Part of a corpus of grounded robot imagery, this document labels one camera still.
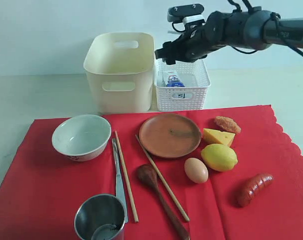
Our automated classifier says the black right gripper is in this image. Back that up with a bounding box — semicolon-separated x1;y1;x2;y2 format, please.
154;23;217;66

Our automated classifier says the blue white milk carton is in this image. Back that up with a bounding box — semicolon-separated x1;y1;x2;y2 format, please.
162;70;186;99

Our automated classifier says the yellow lemon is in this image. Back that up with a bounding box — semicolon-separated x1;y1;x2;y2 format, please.
200;143;238;172

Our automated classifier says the red sausage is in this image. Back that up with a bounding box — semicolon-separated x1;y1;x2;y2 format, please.
236;173;274;207

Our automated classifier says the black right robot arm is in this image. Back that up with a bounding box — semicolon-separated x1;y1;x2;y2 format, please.
155;6;303;65

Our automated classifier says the white perforated plastic basket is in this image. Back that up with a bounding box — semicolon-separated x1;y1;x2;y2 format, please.
154;59;211;112

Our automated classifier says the cream plastic storage bin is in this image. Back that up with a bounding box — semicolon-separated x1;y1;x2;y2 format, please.
83;32;155;114

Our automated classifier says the brown round plate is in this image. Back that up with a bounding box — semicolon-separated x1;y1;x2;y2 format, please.
138;113;202;159

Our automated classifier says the fried breaded nugget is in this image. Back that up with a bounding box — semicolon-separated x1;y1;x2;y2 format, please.
214;116;241;134

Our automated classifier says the yellow cheese wedge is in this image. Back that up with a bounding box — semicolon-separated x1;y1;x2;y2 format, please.
203;128;236;147

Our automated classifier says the left wooden chopstick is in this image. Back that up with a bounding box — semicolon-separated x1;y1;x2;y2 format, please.
114;131;139;223

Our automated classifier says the wooden chopstick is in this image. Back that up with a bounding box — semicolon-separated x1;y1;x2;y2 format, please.
114;131;139;223
135;134;190;222

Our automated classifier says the white ceramic bowl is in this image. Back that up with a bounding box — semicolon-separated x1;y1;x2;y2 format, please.
51;114;112;162

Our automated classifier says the brown egg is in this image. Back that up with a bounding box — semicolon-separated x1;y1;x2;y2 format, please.
184;157;209;184

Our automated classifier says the dark wooden spoon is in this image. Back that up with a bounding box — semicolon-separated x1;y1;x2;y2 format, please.
136;164;191;240

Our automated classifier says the red table cloth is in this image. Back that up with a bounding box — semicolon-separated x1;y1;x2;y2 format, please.
0;105;303;240

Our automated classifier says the metal table knife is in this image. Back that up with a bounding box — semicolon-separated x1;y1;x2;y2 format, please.
111;138;129;223

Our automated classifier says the right wooden chopstick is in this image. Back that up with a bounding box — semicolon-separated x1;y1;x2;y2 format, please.
135;134;190;222

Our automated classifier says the stainless steel cup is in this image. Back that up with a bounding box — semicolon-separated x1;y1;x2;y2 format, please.
73;193;126;240

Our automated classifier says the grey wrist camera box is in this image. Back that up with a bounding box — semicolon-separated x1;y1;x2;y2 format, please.
167;3;206;33

